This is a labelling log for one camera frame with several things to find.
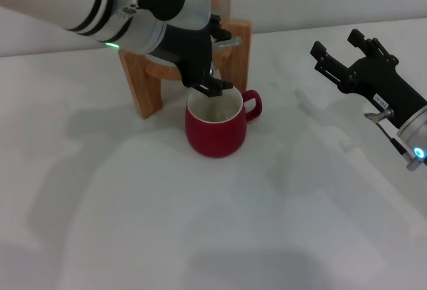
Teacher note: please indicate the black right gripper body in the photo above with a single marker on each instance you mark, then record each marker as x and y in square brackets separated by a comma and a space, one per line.
[383, 83]

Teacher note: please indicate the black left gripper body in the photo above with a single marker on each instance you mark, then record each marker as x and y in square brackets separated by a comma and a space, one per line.
[190, 56]

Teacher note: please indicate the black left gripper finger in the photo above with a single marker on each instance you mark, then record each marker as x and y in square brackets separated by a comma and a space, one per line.
[220, 30]
[215, 86]

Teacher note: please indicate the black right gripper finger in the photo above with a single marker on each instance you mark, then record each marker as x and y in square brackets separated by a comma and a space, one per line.
[330, 65]
[375, 48]

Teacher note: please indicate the chrome faucet tap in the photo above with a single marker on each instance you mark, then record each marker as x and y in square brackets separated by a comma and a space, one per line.
[230, 42]

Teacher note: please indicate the red ceramic mug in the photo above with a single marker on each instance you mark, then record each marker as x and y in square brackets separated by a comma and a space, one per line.
[213, 136]

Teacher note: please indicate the wooden dispenser stand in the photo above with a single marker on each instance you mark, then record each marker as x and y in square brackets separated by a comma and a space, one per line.
[143, 93]

